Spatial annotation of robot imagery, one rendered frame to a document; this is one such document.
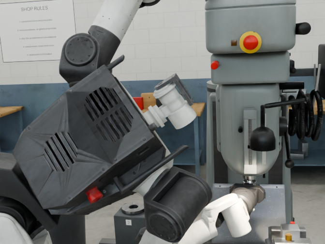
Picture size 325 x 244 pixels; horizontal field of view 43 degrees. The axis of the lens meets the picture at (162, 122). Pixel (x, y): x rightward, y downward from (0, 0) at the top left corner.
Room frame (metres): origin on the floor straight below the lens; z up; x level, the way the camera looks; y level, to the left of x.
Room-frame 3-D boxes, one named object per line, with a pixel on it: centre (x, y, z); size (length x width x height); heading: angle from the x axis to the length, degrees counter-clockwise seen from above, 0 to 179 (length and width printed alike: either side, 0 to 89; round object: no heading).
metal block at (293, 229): (1.36, -0.44, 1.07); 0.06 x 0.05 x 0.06; 82
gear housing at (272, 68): (1.43, -0.31, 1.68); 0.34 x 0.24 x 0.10; 169
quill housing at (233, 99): (1.39, -0.30, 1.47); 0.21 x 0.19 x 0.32; 79
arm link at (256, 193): (1.30, -0.26, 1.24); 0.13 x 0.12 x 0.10; 66
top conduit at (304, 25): (1.39, -0.45, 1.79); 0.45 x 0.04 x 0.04; 169
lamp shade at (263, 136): (1.14, -0.29, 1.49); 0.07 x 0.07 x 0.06
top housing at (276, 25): (1.40, -0.30, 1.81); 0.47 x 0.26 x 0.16; 169
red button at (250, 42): (1.14, -0.25, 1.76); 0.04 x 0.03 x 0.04; 79
